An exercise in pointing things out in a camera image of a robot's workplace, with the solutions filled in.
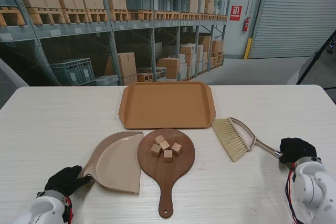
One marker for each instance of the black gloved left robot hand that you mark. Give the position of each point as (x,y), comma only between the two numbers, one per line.
(65,180)

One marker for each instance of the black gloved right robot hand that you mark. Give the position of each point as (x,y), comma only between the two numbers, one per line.
(298,149)

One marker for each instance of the beige plastic dustpan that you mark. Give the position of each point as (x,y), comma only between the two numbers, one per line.
(118,161)

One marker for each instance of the small wood block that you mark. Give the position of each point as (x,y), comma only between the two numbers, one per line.
(168,155)
(176,148)
(159,139)
(165,144)
(156,149)

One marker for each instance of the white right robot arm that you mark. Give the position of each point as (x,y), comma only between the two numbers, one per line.
(312,182)

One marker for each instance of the round dark wooden cutting board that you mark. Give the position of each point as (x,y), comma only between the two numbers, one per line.
(165,176)

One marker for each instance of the black tripod stand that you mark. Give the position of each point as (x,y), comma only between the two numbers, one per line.
(315,61)

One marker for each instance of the pale grey plastic crate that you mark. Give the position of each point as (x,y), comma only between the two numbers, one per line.
(106,80)

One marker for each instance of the wide grey plastic crate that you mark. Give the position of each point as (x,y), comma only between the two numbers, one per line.
(73,72)

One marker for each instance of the orange-brown plastic tray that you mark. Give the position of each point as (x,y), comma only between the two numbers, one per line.
(162,103)

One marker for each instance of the small orange pallet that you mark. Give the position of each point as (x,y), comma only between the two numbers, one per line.
(145,77)

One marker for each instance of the red fire extinguisher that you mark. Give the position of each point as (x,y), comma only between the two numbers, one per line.
(245,24)

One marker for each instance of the grey roller shutter door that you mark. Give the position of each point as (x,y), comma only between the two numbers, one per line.
(294,11)

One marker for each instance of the wooden pallet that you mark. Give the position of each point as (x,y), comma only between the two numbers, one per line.
(10,16)
(46,15)
(76,15)

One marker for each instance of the grey metal warehouse rack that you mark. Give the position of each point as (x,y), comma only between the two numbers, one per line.
(168,22)

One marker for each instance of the yellow bollard post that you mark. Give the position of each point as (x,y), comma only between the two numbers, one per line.
(247,49)

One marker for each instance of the red wall sign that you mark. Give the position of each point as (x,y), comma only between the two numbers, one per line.
(235,12)

